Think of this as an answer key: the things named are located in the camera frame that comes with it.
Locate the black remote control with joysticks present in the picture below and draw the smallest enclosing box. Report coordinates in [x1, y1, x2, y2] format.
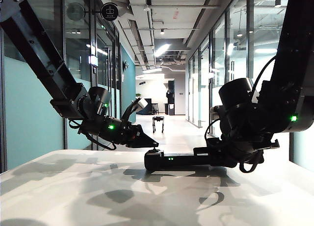
[144, 147, 237, 172]

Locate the round black hanging sign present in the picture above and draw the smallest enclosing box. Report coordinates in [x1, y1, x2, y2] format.
[92, 2, 120, 22]

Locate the right gripper looped black cable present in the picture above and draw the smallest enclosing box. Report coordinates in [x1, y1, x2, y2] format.
[238, 150, 265, 173]

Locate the right wrist camera black cable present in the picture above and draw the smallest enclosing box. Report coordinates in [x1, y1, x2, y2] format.
[204, 118, 222, 139]

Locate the dark bar counter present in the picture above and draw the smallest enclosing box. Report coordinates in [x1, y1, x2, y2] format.
[143, 98, 153, 115]

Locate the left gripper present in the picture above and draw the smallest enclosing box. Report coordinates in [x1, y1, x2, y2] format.
[121, 124, 160, 149]

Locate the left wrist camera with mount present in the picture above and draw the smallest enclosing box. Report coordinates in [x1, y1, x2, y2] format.
[120, 97, 149, 129]

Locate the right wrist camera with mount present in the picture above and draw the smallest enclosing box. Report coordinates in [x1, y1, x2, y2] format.
[209, 105, 229, 138]

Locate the quadruped robot dog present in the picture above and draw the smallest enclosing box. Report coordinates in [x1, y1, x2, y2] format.
[152, 115, 165, 134]

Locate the long vertical door handle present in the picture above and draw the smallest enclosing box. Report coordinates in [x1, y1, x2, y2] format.
[107, 47, 113, 89]

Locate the right forearm black cable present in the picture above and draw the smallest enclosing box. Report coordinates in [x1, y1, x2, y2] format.
[251, 56, 277, 95]

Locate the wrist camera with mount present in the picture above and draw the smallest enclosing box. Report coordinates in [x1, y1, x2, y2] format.
[120, 97, 149, 129]
[209, 105, 229, 138]

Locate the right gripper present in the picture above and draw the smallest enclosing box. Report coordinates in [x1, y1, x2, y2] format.
[193, 135, 281, 169]

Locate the long linear ceiling light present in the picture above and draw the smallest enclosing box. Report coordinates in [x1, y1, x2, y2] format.
[154, 44, 170, 57]

